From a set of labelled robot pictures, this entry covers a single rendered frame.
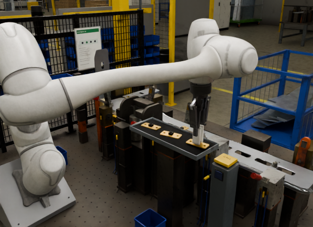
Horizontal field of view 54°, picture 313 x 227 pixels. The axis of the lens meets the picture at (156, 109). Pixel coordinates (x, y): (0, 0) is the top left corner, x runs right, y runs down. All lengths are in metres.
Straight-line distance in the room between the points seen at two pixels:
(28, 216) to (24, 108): 0.81
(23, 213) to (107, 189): 0.44
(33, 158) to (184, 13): 3.78
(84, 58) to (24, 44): 1.46
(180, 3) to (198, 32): 3.74
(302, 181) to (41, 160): 1.06
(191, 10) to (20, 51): 4.14
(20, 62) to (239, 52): 0.59
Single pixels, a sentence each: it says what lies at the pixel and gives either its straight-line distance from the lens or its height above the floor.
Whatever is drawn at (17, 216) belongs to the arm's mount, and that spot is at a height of 0.77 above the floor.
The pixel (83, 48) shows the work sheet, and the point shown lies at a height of 1.31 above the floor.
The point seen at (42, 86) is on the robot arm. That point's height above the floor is 1.47.
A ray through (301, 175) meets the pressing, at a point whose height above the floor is 1.00.
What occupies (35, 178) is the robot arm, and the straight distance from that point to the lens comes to 1.42.
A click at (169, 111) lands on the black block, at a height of 0.99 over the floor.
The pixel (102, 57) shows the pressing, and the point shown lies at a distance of 2.14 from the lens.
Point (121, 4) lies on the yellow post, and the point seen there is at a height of 1.60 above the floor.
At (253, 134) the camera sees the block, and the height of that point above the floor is 1.03.
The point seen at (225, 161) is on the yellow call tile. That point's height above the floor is 1.16.
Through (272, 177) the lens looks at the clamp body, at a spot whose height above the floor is 1.06.
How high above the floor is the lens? 1.72
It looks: 21 degrees down
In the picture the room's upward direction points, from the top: straight up
